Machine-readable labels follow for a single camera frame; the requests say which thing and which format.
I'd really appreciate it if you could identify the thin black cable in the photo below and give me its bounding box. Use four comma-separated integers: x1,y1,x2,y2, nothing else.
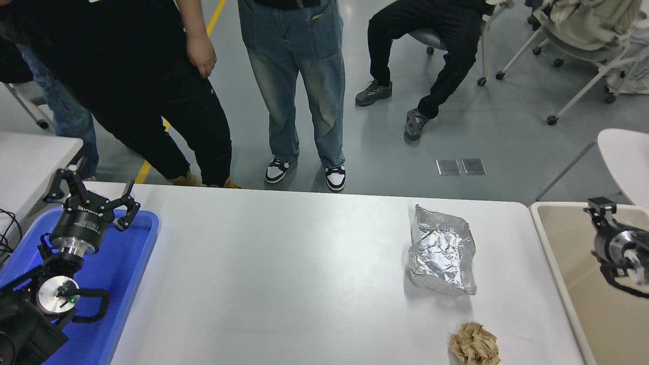
0,209,23,267

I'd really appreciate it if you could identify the grey seat office chair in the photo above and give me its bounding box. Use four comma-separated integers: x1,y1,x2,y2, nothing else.
409,0,508,88

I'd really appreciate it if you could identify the large pale beige bin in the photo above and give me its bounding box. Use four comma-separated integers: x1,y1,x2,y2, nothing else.
529,201,649,365

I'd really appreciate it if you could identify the cream jacket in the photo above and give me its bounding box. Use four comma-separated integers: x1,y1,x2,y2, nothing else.
545,0,649,39

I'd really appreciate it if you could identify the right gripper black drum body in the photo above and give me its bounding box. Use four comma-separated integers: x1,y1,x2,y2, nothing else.
591,229,621,263

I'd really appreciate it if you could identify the grey-legged chair with casters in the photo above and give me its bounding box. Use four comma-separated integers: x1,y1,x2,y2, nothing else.
0,81,50,129

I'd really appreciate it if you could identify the tan paper ball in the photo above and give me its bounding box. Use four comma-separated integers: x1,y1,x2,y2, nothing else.
449,322,501,365

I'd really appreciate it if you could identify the blue plastic tray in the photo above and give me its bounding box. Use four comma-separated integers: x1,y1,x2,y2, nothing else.
0,207,160,365

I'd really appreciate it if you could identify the silver foil tray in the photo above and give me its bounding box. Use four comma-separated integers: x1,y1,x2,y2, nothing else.
408,204,477,296

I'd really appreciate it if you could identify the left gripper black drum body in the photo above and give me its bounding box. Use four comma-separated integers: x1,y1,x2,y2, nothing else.
49,194,114,244

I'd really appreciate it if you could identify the white rounded table top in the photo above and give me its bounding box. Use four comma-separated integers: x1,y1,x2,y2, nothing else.
536,128,649,209

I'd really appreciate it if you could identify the white rectangular side table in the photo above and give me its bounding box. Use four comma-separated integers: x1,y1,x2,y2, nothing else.
0,131,83,239

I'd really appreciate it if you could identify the person's left hand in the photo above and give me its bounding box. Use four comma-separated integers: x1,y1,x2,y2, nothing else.
186,31,218,80

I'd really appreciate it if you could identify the white-framed office chair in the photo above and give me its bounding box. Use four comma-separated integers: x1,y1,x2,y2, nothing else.
603,35,649,104
496,0,649,126

